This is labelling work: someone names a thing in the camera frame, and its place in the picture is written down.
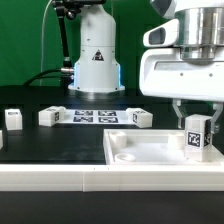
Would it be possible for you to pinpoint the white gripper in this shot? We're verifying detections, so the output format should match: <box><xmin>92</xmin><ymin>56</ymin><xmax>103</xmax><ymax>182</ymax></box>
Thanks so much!
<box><xmin>139</xmin><ymin>19</ymin><xmax>224</xmax><ymax>134</ymax></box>

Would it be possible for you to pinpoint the white square table top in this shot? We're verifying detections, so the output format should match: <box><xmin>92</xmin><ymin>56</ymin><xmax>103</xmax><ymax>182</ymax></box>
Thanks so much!
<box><xmin>103</xmin><ymin>129</ymin><xmax>224</xmax><ymax>166</ymax></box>

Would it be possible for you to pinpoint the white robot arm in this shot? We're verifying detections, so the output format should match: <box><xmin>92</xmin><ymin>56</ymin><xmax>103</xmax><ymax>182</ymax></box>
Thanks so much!
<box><xmin>71</xmin><ymin>0</ymin><xmax>224</xmax><ymax>133</ymax></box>

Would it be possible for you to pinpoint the fiducial tag sheet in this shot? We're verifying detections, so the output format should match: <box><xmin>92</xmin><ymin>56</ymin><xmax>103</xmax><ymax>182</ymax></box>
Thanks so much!
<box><xmin>61</xmin><ymin>109</ymin><xmax>134</xmax><ymax>125</ymax></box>

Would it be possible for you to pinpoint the black cable bundle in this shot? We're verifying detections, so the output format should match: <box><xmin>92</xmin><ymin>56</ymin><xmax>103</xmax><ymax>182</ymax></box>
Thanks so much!
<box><xmin>22</xmin><ymin>68</ymin><xmax>75</xmax><ymax>88</ymax></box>

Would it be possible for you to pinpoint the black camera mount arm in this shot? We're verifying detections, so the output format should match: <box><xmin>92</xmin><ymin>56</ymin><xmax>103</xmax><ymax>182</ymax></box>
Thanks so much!
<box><xmin>52</xmin><ymin>0</ymin><xmax>106</xmax><ymax>67</ymax></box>

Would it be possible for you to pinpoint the white thin cable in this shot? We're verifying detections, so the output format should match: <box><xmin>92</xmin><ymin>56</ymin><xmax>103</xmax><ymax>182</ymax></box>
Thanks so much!
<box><xmin>39</xmin><ymin>0</ymin><xmax>54</xmax><ymax>87</ymax></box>

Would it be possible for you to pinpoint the white front fence rail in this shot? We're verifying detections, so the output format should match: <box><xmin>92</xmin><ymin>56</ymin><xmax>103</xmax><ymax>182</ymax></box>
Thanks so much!
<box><xmin>0</xmin><ymin>164</ymin><xmax>224</xmax><ymax>192</ymax></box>

